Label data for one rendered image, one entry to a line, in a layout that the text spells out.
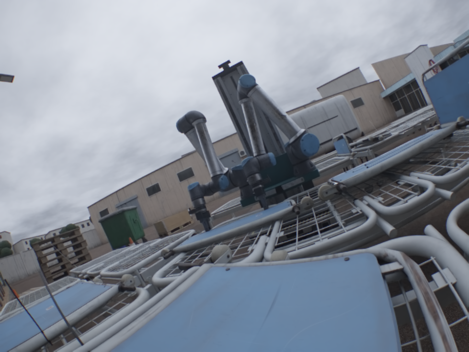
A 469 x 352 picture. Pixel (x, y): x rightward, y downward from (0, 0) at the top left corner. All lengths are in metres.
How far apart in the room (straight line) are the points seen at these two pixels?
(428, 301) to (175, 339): 0.32
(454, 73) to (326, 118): 7.45
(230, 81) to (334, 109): 7.15
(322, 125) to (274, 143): 6.80
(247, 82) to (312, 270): 1.23
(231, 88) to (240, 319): 1.84
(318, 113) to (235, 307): 8.38
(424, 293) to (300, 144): 1.17
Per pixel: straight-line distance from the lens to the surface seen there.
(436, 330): 0.25
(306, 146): 1.31
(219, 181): 1.33
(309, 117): 8.42
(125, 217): 6.72
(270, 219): 0.95
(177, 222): 6.97
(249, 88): 1.39
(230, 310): 0.31
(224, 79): 2.00
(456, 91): 1.54
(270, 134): 1.71
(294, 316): 0.27
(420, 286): 0.30
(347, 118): 8.86
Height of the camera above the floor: 0.74
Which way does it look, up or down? 2 degrees up
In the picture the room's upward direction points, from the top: 23 degrees counter-clockwise
